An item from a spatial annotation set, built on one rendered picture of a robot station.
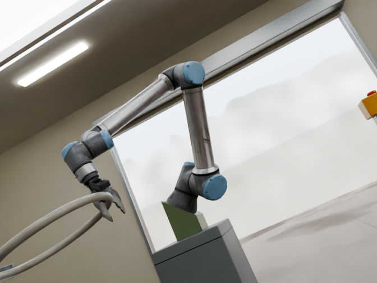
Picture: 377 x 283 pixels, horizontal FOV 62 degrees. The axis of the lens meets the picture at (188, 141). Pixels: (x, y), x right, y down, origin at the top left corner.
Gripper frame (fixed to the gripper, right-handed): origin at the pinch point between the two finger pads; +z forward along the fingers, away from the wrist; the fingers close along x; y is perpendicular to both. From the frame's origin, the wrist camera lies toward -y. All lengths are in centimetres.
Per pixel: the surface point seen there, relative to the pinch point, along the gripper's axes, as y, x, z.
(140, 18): 189, -259, -270
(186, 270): 37, -24, 37
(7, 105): 384, -71, -337
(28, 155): 552, -86, -319
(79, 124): 459, -184, -289
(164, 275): 45, -16, 32
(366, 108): -55, -91, 29
